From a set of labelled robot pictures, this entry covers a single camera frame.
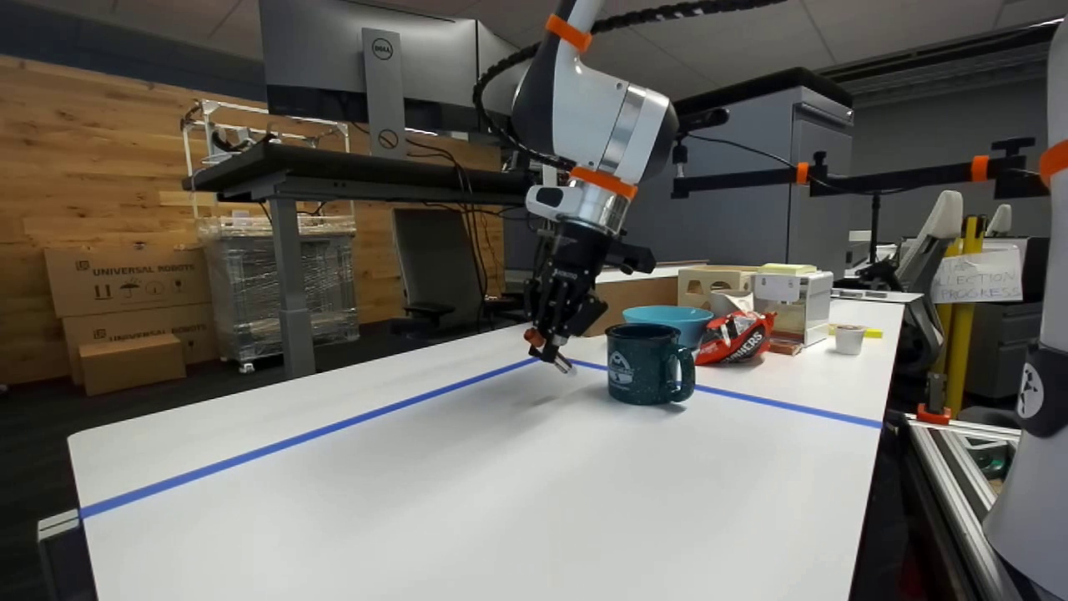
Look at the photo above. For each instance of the stacked flat cardboard boxes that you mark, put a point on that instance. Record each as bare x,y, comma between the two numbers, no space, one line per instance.
117,293

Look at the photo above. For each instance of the black standing desk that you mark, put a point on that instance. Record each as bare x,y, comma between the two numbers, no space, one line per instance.
279,177

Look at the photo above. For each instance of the brown cardboard box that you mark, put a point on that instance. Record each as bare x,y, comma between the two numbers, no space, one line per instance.
622,293

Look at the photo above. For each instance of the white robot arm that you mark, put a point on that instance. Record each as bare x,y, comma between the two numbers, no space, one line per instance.
595,138

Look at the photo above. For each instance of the light wooden block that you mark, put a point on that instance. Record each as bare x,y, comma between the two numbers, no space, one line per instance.
697,285

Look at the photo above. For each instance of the red snack bag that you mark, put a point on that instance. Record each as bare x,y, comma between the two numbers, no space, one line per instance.
735,338

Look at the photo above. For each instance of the white small box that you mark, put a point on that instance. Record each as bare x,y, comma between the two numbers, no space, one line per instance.
799,304

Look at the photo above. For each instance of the blue tape line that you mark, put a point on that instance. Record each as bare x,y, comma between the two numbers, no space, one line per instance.
162,451

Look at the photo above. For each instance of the small white cup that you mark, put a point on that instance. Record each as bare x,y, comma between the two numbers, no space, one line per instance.
850,338

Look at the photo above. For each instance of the dark teal ceramic mug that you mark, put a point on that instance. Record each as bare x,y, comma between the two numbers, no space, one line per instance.
648,364

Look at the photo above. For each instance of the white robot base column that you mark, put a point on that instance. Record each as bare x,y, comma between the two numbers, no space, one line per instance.
1028,522

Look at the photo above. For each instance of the light blue plastic bowl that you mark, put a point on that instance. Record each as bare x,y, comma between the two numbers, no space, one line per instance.
687,321

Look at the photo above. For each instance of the grey Dell monitor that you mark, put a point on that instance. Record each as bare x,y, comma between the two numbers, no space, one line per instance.
369,65

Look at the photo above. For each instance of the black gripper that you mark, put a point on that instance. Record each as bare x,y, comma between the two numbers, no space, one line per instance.
560,308

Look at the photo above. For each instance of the orange capped white marker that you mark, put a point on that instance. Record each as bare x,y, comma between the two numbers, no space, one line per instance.
545,351

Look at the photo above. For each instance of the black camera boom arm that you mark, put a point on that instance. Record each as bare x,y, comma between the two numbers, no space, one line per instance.
1007,169

